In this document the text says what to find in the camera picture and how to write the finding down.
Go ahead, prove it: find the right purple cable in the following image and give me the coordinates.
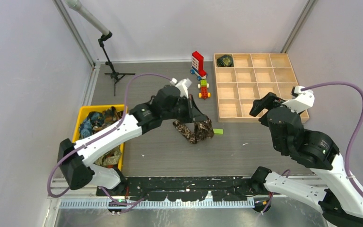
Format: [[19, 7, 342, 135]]
[[261, 81, 363, 217]]

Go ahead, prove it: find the brown floral tie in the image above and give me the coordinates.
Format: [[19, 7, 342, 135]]
[[173, 117, 214, 144]]

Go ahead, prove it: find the aluminium frame rail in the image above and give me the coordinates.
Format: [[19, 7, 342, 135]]
[[47, 175, 333, 199]]

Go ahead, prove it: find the black microphone stand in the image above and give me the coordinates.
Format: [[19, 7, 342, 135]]
[[98, 31, 136, 96]]

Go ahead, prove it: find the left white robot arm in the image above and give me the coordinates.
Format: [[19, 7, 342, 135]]
[[57, 79, 207, 196]]

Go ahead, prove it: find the rolled dark green tie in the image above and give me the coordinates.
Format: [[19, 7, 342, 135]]
[[216, 54, 234, 68]]

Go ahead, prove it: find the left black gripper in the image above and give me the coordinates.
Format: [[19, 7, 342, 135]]
[[162, 94, 206, 123]]

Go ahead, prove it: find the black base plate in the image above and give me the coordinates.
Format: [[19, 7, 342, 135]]
[[108, 176, 271, 201]]

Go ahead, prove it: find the red yellow toy block car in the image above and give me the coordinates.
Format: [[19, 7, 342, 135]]
[[198, 79, 211, 99]]

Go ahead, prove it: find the yellow plastic bin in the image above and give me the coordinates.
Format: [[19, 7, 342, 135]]
[[72, 105, 125, 170]]

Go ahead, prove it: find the wooden compartment tray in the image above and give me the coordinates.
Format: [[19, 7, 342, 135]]
[[213, 53, 298, 123]]

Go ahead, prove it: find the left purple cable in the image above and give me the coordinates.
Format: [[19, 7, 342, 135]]
[[47, 73, 173, 214]]

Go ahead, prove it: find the purple cable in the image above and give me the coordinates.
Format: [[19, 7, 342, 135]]
[[261, 81, 363, 217], [47, 73, 173, 214]]

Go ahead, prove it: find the grey microphone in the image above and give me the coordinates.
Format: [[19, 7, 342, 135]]
[[65, 0, 111, 35]]

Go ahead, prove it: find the green toy block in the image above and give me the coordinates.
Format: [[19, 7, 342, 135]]
[[213, 129, 224, 135]]

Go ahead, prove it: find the red white toy block tower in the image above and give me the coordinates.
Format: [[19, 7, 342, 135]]
[[190, 51, 207, 80]]

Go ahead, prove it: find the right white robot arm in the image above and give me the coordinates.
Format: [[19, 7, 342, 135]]
[[249, 86, 363, 227]]

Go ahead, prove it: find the pile of ties in bin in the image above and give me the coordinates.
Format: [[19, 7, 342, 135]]
[[78, 106, 123, 168]]

